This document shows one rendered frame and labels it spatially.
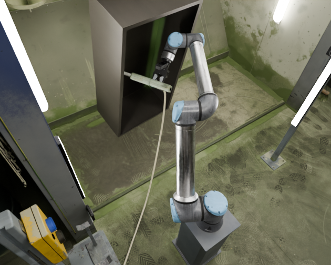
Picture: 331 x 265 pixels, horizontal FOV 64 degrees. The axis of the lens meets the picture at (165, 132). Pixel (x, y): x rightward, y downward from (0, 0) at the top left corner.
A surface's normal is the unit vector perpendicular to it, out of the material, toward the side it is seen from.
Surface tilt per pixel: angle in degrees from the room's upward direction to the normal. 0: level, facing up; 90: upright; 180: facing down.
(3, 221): 0
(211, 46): 57
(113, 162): 0
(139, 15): 11
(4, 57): 90
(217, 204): 5
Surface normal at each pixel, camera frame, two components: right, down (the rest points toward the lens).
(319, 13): -0.83, 0.41
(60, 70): 0.49, 0.21
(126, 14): 0.17, -0.50
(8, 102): 0.56, 0.66
